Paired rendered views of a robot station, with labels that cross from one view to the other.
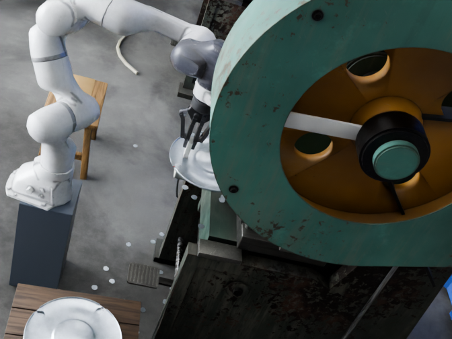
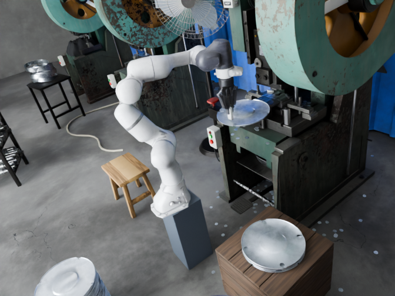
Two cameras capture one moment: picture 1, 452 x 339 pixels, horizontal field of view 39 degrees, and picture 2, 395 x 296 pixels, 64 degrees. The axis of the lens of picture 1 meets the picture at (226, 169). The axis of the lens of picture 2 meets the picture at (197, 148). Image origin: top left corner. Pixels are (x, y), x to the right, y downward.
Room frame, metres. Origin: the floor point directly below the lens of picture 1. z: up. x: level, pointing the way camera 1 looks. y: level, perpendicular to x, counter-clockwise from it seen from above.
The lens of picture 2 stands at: (0.23, 0.76, 1.58)
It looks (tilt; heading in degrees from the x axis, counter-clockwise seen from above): 32 degrees down; 344
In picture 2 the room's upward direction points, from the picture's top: 12 degrees counter-clockwise
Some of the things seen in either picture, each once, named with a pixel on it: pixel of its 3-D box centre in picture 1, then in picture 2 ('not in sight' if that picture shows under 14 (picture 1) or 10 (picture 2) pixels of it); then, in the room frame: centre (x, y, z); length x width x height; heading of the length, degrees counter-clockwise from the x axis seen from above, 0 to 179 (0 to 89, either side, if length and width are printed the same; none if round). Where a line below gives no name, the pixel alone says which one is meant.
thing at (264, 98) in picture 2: not in sight; (257, 115); (1.66, -0.05, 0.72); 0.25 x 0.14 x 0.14; 103
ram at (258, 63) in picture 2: not in sight; (270, 53); (1.69, -0.18, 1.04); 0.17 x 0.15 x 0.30; 103
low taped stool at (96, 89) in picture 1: (71, 126); (130, 184); (2.27, 0.74, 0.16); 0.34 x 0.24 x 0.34; 15
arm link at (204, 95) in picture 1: (214, 95); (230, 70); (1.60, 0.11, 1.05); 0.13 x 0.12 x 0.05; 13
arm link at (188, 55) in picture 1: (202, 58); (214, 55); (1.61, 0.18, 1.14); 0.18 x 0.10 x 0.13; 85
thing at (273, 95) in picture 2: not in sight; (277, 98); (1.70, -0.21, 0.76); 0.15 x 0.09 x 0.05; 13
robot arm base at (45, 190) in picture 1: (42, 174); (168, 192); (1.55, 0.58, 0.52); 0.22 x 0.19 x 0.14; 103
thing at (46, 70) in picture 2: not in sight; (52, 91); (4.46, 1.22, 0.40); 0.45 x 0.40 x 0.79; 25
